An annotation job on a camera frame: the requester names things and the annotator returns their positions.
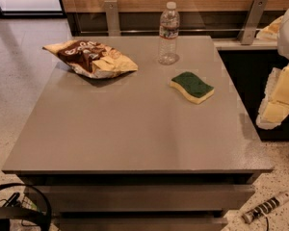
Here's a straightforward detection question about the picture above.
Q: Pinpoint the clear plastic water bottle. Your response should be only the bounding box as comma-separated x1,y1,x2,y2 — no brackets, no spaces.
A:
158,2,180,65

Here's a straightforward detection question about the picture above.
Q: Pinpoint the left metal bracket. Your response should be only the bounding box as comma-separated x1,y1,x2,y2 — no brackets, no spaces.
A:
104,0,121,37

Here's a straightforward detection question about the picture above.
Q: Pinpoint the black basket with cables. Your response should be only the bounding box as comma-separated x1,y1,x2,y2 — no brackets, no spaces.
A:
0,183,52,231

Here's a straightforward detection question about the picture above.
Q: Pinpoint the right metal bracket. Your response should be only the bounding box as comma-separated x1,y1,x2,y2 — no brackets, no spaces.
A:
238,0,268,45

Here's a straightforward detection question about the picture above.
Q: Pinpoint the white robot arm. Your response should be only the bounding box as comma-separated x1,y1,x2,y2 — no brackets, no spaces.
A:
256,9,289,130

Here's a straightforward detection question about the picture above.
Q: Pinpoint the white power strip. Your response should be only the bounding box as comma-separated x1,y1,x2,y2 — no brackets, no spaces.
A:
242,192,289,224

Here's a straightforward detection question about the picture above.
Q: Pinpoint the metal bracket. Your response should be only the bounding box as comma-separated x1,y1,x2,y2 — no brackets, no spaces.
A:
104,0,121,37
238,0,268,45

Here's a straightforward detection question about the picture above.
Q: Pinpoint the brown chip bag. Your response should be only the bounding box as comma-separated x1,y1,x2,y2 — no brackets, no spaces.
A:
43,40,138,79

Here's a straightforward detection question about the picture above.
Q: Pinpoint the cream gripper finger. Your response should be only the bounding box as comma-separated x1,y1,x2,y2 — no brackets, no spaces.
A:
261,65,289,123
256,16,283,40

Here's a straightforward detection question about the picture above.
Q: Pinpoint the green yellow sponge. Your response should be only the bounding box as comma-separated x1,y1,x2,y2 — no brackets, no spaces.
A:
170,72,215,104

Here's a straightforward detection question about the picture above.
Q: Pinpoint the grey table cabinet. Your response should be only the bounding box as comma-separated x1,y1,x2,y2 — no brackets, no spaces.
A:
3,37,273,231

